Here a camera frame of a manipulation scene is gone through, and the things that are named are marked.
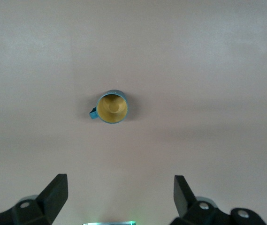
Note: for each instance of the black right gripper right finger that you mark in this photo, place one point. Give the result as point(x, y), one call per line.
point(185, 201)

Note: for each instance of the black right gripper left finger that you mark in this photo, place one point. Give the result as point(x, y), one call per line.
point(46, 206)

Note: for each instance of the teal cup yellow inside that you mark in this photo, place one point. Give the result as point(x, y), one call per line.
point(112, 107)

